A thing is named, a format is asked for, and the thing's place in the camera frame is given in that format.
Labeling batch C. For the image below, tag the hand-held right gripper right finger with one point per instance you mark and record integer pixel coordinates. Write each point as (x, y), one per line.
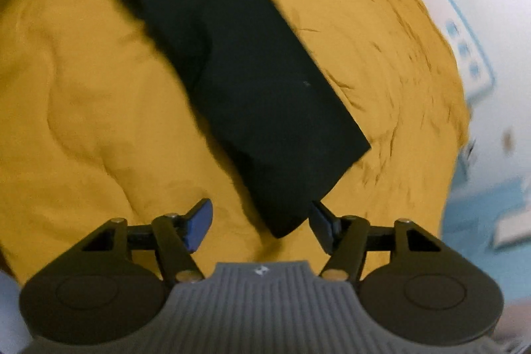
(321, 222)

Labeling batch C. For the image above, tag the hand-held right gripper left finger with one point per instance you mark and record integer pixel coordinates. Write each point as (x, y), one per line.
(200, 224)

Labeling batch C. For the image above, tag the black pants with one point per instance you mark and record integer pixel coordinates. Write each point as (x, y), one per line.
(232, 68)

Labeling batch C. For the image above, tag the yellow blanket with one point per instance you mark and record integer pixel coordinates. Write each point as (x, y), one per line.
(62, 109)

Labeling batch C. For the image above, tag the white blue-trimmed headboard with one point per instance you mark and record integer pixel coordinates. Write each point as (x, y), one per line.
(448, 59)

